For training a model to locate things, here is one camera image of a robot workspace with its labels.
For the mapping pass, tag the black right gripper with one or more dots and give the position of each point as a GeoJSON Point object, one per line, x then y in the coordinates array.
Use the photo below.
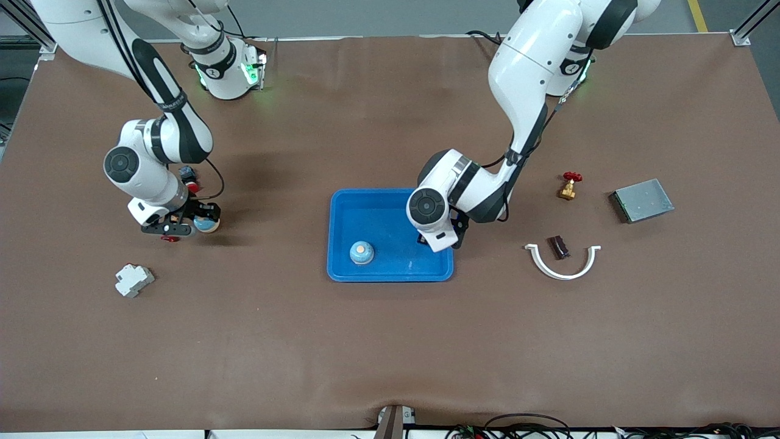
{"type": "Point", "coordinates": [200, 211]}

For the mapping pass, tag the light blue desk bell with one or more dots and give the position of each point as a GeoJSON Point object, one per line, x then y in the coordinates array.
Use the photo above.
{"type": "Point", "coordinates": [207, 227]}
{"type": "Point", "coordinates": [361, 252]}

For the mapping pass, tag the dark cylindrical capacitor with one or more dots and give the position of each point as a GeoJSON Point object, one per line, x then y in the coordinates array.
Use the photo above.
{"type": "Point", "coordinates": [559, 247]}

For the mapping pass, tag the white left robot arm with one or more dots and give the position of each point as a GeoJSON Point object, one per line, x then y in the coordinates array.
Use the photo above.
{"type": "Point", "coordinates": [530, 55]}

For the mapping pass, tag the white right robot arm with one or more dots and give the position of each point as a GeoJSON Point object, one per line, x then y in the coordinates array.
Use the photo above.
{"type": "Point", "coordinates": [79, 30]}

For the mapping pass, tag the red emergency stop button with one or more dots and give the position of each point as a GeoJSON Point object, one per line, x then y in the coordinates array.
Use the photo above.
{"type": "Point", "coordinates": [192, 188]}

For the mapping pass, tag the blue plastic tray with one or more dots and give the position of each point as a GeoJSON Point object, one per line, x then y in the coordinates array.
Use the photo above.
{"type": "Point", "coordinates": [378, 213]}

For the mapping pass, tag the white circuit breaker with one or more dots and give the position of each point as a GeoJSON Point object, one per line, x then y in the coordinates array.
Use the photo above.
{"type": "Point", "coordinates": [133, 280]}

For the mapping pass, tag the brown table mat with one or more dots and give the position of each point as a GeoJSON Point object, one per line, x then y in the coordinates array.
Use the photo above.
{"type": "Point", "coordinates": [390, 341]}

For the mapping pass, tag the white curved pipe clamp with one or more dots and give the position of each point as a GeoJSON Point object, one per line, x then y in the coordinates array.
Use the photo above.
{"type": "Point", "coordinates": [563, 276]}

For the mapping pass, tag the grey metal box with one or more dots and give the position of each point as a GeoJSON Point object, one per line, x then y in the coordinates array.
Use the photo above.
{"type": "Point", "coordinates": [643, 201]}

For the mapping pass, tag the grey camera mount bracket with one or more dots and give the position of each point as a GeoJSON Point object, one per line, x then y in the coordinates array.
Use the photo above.
{"type": "Point", "coordinates": [390, 424]}

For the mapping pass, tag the aluminium frame post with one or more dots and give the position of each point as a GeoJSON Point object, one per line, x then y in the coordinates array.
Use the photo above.
{"type": "Point", "coordinates": [740, 39]}
{"type": "Point", "coordinates": [47, 52]}

